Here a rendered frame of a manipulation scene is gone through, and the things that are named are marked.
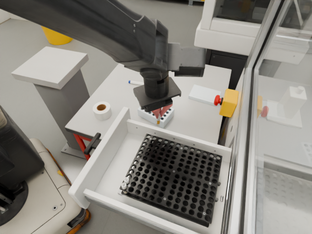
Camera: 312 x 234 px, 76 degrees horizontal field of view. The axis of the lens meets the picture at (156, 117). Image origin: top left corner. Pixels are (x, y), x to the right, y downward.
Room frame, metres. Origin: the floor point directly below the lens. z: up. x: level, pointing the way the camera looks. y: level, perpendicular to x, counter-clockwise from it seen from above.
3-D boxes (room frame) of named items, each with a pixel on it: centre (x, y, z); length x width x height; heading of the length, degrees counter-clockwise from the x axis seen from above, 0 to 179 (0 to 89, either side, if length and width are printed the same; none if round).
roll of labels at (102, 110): (0.55, 0.22, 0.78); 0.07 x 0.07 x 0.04
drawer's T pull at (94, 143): (0.31, 0.17, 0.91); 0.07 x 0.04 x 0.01; 160
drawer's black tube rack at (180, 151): (0.23, -0.05, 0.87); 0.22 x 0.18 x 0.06; 70
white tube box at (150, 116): (0.55, 0.00, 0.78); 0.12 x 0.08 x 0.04; 57
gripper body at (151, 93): (0.36, 0.00, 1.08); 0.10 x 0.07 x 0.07; 113
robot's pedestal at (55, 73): (0.93, 0.57, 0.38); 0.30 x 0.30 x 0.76; 73
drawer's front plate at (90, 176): (0.30, 0.14, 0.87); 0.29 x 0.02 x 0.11; 160
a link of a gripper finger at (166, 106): (0.36, 0.00, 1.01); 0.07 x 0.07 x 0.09; 23
